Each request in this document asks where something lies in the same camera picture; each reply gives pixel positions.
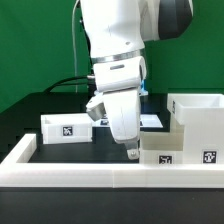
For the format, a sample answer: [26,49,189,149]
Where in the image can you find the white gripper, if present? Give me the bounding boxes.
[86,88,141,160]

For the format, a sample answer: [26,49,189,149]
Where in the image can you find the white front drawer tray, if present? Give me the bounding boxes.
[140,132,183,165]

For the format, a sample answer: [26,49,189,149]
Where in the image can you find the white drawer tray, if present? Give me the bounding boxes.
[140,132,183,165]
[41,113,92,144]

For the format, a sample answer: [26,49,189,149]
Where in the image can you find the white drawer cabinet box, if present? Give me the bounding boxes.
[167,94,224,165]

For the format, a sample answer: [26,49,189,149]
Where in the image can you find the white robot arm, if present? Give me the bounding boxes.
[81,0,193,160]

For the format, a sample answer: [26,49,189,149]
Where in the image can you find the paper sheet with markers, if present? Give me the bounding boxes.
[92,114,163,128]

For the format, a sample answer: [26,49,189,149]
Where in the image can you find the white U-shaped border fence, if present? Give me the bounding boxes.
[0,134,224,188]

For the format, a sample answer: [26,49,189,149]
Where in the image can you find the black cable bundle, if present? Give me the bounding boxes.
[43,75,98,94]

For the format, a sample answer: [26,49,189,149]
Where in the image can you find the white hanging cable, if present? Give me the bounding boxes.
[71,0,82,94]

